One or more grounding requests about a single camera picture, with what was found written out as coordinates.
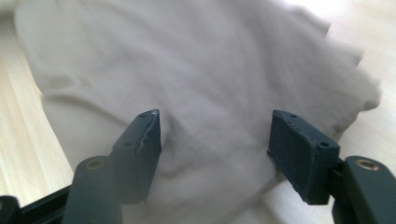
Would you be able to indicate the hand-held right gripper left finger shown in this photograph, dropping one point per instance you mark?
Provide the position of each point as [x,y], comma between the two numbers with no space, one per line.
[140,161]

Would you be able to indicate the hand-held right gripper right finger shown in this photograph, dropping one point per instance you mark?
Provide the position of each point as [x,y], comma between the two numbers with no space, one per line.
[299,158]

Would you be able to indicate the beige shorts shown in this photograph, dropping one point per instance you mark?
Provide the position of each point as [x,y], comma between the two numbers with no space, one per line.
[202,71]

